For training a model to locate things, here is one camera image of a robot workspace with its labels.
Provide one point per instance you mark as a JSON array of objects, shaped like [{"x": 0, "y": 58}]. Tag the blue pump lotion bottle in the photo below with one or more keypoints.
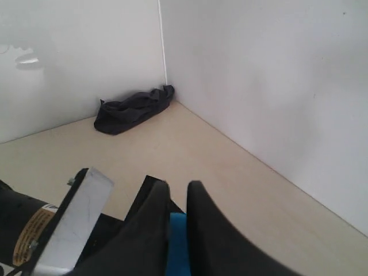
[{"x": 178, "y": 255}]

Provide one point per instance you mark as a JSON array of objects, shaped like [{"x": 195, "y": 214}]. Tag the dark crumpled cloth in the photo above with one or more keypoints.
[{"x": 116, "y": 117}]

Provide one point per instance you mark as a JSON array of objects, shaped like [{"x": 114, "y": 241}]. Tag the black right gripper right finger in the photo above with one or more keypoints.
[{"x": 216, "y": 247}]

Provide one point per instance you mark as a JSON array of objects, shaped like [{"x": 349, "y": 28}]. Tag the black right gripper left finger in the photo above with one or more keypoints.
[{"x": 140, "y": 248}]

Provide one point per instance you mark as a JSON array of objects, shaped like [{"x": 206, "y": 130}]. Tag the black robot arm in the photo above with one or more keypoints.
[{"x": 24, "y": 220}]

